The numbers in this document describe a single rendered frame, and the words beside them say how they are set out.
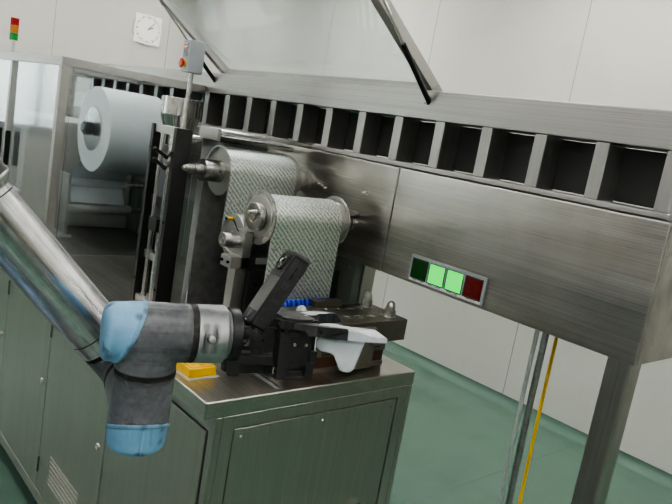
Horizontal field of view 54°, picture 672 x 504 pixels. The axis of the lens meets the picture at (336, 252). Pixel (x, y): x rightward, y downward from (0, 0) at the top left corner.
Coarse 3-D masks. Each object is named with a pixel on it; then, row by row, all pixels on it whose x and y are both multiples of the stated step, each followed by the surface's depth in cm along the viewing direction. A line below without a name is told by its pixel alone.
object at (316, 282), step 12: (276, 240) 174; (288, 240) 176; (300, 240) 179; (312, 240) 182; (276, 252) 175; (300, 252) 180; (312, 252) 183; (324, 252) 186; (336, 252) 189; (312, 264) 184; (324, 264) 187; (312, 276) 185; (324, 276) 188; (300, 288) 183; (312, 288) 186; (324, 288) 189
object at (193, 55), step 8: (192, 40) 207; (184, 48) 212; (192, 48) 208; (200, 48) 209; (184, 56) 212; (192, 56) 209; (200, 56) 210; (184, 64) 210; (192, 64) 209; (200, 64) 210; (192, 72) 210; (200, 72) 211
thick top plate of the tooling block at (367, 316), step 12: (336, 312) 180; (348, 312) 182; (360, 312) 184; (372, 312) 186; (348, 324) 170; (360, 324) 173; (372, 324) 176; (384, 324) 180; (396, 324) 183; (384, 336) 181; (396, 336) 184
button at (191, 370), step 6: (180, 366) 153; (186, 366) 152; (192, 366) 152; (198, 366) 153; (204, 366) 153; (210, 366) 154; (186, 372) 151; (192, 372) 151; (198, 372) 152; (204, 372) 153; (210, 372) 154
